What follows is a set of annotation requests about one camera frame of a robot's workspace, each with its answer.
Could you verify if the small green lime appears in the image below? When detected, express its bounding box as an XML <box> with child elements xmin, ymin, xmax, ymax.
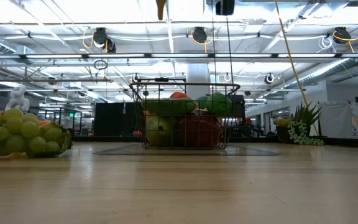
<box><xmin>206</xmin><ymin>91</ymin><xmax>233</xmax><ymax>118</ymax></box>

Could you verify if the orange mini pumpkin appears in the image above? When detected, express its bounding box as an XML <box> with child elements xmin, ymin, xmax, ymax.
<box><xmin>169</xmin><ymin>91</ymin><xmax>188</xmax><ymax>100</ymax></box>

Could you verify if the green cucumber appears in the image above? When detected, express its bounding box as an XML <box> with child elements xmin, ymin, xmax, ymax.
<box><xmin>142</xmin><ymin>98</ymin><xmax>198</xmax><ymax>116</ymax></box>

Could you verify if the dark red apple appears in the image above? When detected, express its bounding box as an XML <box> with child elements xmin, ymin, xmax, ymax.
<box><xmin>176</xmin><ymin>115</ymin><xmax>223</xmax><ymax>147</ymax></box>

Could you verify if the green grape bunch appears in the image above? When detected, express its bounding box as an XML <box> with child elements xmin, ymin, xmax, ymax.
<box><xmin>0</xmin><ymin>103</ymin><xmax>73</xmax><ymax>159</ymax></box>

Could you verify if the long ceiling light bar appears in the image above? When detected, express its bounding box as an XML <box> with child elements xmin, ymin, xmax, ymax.
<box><xmin>0</xmin><ymin>53</ymin><xmax>358</xmax><ymax>60</ymax></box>

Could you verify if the black red ceiling reel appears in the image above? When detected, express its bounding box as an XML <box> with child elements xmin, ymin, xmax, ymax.
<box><xmin>104</xmin><ymin>37</ymin><xmax>117</xmax><ymax>54</ymax></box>

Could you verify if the potted succulent plant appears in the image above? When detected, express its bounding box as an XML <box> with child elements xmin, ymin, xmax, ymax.
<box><xmin>273</xmin><ymin>101</ymin><xmax>325</xmax><ymax>146</ymax></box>

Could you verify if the white cloth cover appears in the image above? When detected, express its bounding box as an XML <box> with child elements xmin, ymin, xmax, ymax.
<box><xmin>318</xmin><ymin>101</ymin><xmax>358</xmax><ymax>139</ymax></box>

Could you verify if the black partition panel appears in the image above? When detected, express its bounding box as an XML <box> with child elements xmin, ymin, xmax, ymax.
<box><xmin>94</xmin><ymin>101</ymin><xmax>143</xmax><ymax>137</ymax></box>

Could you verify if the white humanoid figure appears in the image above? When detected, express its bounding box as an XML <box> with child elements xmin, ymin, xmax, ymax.
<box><xmin>4</xmin><ymin>86</ymin><xmax>30</xmax><ymax>113</ymax></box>

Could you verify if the wire mesh basket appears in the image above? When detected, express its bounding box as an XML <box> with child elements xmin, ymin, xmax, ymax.
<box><xmin>129</xmin><ymin>82</ymin><xmax>241</xmax><ymax>150</ymax></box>

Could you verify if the yellow hanging cable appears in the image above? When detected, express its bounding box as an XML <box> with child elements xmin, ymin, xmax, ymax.
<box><xmin>273</xmin><ymin>0</ymin><xmax>319</xmax><ymax>135</ymax></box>

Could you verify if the black hanging cable loop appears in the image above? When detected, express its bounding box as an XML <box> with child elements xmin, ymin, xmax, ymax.
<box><xmin>93</xmin><ymin>59</ymin><xmax>109</xmax><ymax>71</ymax></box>

